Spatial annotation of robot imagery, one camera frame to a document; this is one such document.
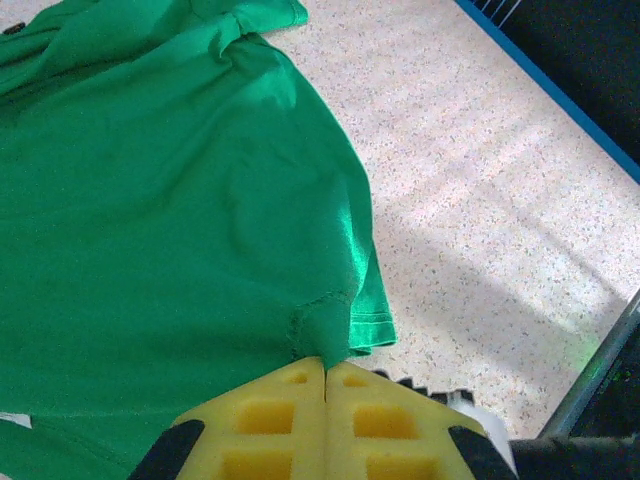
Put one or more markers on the green t-shirt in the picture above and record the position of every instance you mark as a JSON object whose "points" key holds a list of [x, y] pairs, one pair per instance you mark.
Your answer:
{"points": [[150, 200]]}

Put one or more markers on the aluminium mounting rail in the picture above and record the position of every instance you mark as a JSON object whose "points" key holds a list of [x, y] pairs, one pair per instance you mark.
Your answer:
{"points": [[595, 367]]}

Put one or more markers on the blue table border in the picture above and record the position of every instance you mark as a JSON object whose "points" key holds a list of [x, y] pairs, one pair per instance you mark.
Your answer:
{"points": [[550, 84]]}

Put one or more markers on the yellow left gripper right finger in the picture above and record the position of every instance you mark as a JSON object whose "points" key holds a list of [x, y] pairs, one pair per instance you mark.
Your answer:
{"points": [[430, 425]]}

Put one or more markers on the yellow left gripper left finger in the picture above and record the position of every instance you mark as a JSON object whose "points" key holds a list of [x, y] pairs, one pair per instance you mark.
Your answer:
{"points": [[270, 400]]}

